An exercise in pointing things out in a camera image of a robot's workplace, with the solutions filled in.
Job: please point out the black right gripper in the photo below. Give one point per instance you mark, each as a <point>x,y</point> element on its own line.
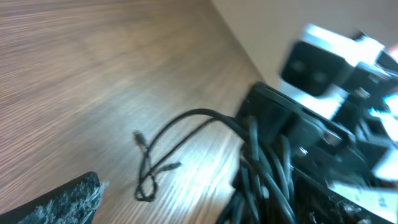
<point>334,175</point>

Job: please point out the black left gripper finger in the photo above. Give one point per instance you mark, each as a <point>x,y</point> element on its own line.
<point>74,202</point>

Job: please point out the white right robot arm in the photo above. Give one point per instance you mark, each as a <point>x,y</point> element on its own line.
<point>264,189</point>

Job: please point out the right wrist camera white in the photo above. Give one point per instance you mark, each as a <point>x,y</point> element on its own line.
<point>323,69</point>

